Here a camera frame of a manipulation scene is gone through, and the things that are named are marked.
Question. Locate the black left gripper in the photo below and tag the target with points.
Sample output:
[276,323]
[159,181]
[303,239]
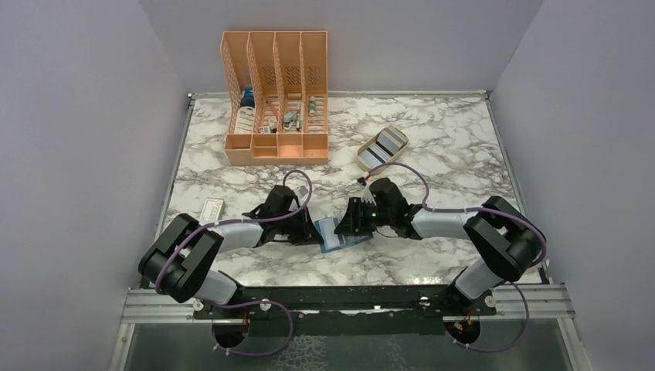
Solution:
[307,233]

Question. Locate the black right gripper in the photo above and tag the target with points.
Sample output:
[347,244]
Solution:
[351,222]

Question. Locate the blue leather card holder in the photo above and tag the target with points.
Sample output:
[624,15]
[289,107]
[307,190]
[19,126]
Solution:
[334,242]

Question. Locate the stack of credit cards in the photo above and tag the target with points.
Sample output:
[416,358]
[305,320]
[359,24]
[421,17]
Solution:
[383,147]

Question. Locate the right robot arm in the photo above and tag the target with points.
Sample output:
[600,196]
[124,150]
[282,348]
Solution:
[508,244]

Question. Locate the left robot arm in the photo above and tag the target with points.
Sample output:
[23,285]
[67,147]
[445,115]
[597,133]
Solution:
[179,262]

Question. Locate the white red card box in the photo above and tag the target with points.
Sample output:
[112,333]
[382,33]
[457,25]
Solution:
[212,210]

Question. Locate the beige oval tray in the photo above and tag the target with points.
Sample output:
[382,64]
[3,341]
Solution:
[383,148]

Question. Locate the blue white bottle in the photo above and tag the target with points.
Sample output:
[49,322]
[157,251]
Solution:
[247,98]

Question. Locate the white green glue stick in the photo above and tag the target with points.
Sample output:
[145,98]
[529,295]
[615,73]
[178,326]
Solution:
[312,105]

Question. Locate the orange plastic desk organizer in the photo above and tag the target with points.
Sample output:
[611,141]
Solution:
[284,68]

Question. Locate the black metal base rail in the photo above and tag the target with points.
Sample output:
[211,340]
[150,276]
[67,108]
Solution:
[537,301]

